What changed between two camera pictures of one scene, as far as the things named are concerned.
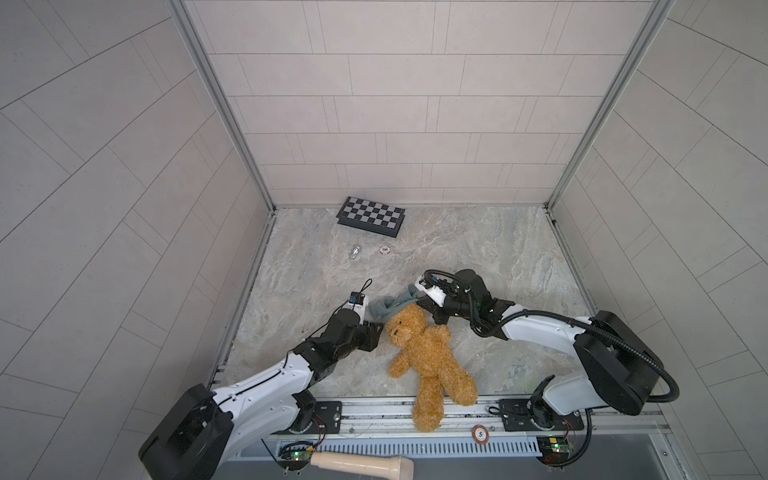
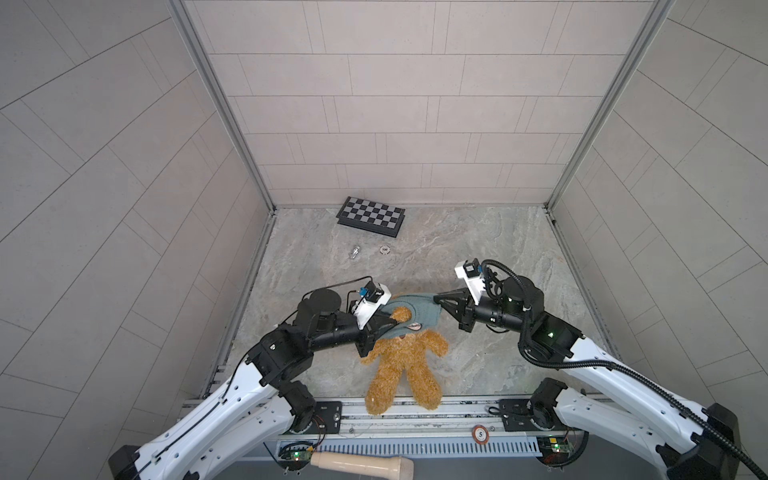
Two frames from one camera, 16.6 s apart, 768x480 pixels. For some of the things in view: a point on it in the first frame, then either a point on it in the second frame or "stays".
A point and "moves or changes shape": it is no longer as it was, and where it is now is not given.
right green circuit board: x=555 y=450 stays
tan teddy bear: x=426 y=353 moves or changes shape
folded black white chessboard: x=371 y=216 stays
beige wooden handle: x=400 y=467 stays
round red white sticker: x=480 y=434 stays
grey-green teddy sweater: x=379 y=308 moves or changes shape
